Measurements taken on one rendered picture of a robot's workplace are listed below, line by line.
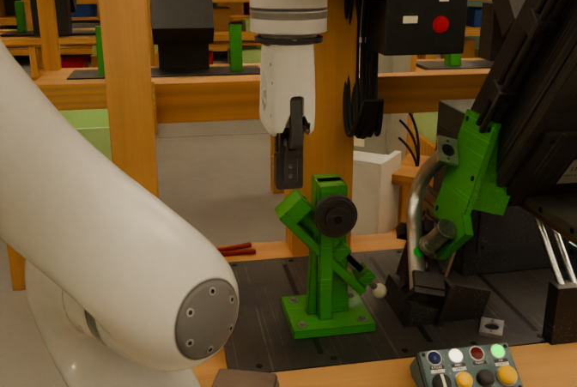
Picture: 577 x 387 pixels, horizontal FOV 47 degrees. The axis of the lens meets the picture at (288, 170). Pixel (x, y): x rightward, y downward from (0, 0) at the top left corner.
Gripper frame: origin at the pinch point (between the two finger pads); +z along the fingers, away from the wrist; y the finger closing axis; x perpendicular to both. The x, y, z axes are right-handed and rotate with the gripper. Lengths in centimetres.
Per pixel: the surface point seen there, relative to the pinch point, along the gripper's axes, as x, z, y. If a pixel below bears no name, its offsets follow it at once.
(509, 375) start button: 35, 37, -6
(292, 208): 6.5, 17.0, -31.2
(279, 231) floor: 48, 130, -286
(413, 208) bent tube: 32, 23, -42
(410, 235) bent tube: 31, 27, -38
